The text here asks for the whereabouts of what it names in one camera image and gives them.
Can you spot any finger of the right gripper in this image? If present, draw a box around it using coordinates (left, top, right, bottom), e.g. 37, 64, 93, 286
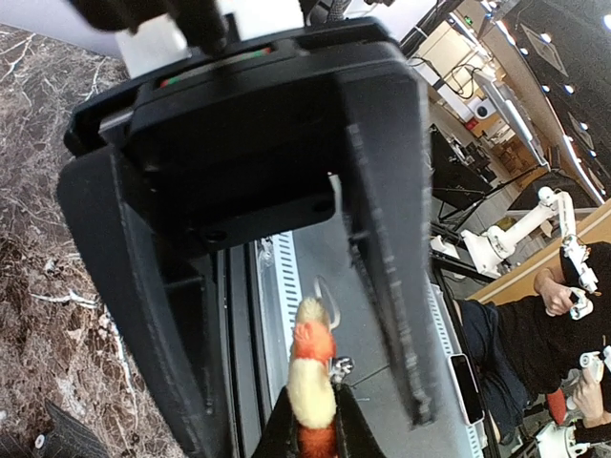
338, 66, 435, 425
56, 147, 232, 457

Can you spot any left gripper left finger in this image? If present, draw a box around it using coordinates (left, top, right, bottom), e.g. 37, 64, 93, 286
251, 387, 299, 458

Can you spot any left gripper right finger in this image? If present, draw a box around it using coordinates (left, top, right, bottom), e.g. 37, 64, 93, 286
334, 384, 386, 458

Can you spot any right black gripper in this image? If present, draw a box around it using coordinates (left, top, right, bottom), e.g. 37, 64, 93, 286
64, 20, 411, 253

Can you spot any flower brooch green orange yellow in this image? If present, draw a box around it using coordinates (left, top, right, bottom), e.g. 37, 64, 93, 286
285, 276, 342, 457

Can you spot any black pinstriped shirt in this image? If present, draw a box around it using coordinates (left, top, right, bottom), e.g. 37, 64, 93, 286
33, 400, 110, 458

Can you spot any white smartphone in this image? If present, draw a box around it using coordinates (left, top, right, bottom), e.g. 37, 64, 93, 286
448, 353, 485, 426

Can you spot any seated person in black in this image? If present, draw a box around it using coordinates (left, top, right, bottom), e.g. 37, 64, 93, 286
454, 241, 610, 442

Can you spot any white slotted cable duct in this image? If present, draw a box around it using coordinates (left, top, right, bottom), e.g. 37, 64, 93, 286
256, 232, 487, 457

